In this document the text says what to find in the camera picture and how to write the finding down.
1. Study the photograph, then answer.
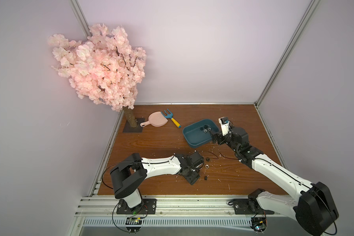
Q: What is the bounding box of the teal plastic storage box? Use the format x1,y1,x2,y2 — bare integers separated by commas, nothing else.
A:
183,119,219,148

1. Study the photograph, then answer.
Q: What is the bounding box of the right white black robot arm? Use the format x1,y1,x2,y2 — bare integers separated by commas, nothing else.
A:
210,127,339,236

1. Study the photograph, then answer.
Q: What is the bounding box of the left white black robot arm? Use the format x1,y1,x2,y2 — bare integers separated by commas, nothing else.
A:
110,152,204,208

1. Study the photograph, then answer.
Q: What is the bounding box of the blue yellow toy rake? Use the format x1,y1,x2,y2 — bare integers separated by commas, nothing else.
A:
162,109,182,128

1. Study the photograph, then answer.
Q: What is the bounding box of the pink plastic dustpan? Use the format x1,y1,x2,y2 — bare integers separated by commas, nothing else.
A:
140,111,168,127

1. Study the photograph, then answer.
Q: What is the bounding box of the left controller board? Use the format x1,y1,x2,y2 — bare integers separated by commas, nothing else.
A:
125,217,143,233

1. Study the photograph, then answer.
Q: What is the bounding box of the controller board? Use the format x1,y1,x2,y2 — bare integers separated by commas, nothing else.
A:
125,217,143,233
250,217,267,233

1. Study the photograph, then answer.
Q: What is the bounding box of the dark square tree base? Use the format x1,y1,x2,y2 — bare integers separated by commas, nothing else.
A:
123,118,145,133

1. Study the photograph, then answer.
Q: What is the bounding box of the right controller board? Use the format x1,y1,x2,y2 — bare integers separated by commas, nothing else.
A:
250,217,267,233

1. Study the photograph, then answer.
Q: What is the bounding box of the pink artificial blossom tree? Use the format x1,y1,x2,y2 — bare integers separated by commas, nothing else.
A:
48,24,147,128

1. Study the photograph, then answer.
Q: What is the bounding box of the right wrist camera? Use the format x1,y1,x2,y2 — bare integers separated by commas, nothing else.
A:
218,117,231,136

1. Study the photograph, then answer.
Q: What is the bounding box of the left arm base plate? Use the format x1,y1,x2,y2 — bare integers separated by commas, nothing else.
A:
116,199,157,215

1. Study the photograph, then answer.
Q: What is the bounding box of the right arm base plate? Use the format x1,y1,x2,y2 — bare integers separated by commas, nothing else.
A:
228,198,275,215

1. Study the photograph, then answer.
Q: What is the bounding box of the aluminium front rail frame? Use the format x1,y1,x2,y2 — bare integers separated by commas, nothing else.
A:
65,194,328,236

